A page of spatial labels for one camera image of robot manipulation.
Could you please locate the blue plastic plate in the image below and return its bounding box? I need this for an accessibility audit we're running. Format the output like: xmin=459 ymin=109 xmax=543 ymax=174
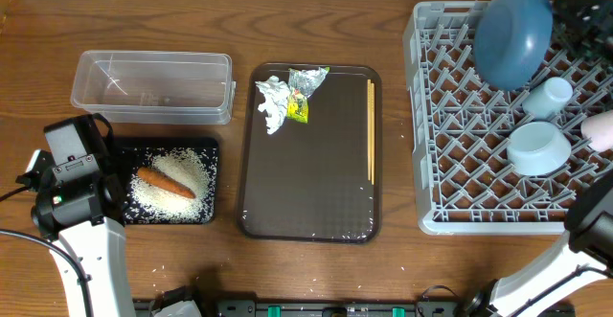
xmin=473 ymin=0 xmax=553 ymax=91

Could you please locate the light blue cup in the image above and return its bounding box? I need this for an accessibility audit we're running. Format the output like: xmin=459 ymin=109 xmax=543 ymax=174
xmin=522 ymin=77 xmax=573 ymax=120

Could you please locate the white cup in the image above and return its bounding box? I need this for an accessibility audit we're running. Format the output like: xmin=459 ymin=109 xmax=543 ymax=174
xmin=580 ymin=111 xmax=613 ymax=152

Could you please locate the light blue bowl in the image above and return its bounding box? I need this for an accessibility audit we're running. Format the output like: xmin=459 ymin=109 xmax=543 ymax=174
xmin=507 ymin=122 xmax=572 ymax=176

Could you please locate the pile of white rice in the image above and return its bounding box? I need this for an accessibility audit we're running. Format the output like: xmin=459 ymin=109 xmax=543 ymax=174
xmin=125 ymin=147 xmax=217 ymax=224

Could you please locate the orange carrot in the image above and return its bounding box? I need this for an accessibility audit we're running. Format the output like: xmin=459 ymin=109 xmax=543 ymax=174
xmin=137 ymin=168 xmax=196 ymax=199

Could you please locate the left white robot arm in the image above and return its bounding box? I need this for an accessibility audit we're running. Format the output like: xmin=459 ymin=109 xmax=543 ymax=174
xmin=13 ymin=114 xmax=136 ymax=316

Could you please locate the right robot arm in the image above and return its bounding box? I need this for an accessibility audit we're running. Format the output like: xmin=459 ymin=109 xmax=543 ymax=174
xmin=456 ymin=0 xmax=612 ymax=316

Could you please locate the grey dishwasher rack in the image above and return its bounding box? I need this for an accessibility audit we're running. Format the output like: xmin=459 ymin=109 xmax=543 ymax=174
xmin=403 ymin=1 xmax=612 ymax=236

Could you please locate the black waste tray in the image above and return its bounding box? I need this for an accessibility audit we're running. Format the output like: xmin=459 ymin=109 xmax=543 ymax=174
xmin=114 ymin=137 xmax=219 ymax=224

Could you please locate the left wooden chopstick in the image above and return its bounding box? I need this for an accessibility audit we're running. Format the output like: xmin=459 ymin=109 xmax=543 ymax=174
xmin=367 ymin=79 xmax=373 ymax=184

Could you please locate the crumpled foil snack wrapper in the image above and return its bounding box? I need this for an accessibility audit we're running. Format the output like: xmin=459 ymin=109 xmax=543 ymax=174
xmin=286 ymin=67 xmax=329 ymax=124

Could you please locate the brown serving tray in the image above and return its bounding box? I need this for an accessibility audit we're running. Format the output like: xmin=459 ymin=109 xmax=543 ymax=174
xmin=237 ymin=63 xmax=382 ymax=244

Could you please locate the crumpled white paper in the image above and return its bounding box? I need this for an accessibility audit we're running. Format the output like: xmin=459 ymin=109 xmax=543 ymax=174
xmin=255 ymin=76 xmax=291 ymax=135

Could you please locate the clear plastic bin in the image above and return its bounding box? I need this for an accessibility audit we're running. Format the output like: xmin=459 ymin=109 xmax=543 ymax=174
xmin=71 ymin=50 xmax=236 ymax=125

